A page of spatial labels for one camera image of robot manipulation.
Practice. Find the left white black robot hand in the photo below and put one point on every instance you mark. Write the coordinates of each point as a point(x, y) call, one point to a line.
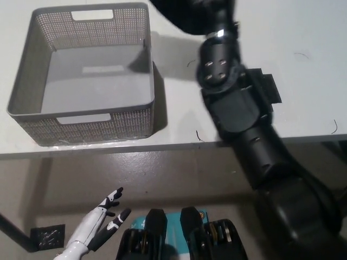
point(86, 224)

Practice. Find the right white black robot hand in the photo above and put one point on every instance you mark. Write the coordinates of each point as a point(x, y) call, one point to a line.
point(230, 16)

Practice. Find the black t-shirt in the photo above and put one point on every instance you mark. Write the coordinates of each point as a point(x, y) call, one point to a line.
point(184, 16)

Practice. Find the black metal table leg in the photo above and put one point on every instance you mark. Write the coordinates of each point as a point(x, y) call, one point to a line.
point(15, 233)

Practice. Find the clear tape strip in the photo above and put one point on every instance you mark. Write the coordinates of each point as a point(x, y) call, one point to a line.
point(78, 143)

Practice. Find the grey perforated plastic basket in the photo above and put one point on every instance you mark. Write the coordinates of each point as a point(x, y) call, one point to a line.
point(89, 78)

